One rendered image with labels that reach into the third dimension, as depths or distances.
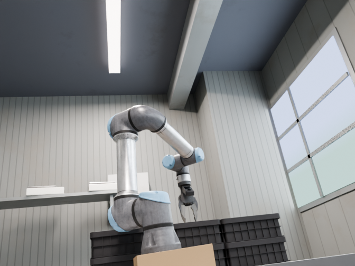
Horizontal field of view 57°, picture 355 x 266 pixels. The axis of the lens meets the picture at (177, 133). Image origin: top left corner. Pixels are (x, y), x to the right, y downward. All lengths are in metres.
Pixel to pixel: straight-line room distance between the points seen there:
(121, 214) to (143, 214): 0.10
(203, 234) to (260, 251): 0.27
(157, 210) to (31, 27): 2.55
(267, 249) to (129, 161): 0.76
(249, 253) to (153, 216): 0.56
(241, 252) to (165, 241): 0.50
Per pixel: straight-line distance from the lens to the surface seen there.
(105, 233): 1.53
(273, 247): 1.65
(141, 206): 1.27
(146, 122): 1.43
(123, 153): 1.42
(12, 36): 3.57
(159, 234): 1.22
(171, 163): 1.71
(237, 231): 1.61
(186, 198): 1.77
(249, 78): 4.20
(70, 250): 3.72
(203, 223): 1.56
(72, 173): 3.90
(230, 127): 3.74
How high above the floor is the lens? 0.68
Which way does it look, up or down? 25 degrees up
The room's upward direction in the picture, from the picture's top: 8 degrees counter-clockwise
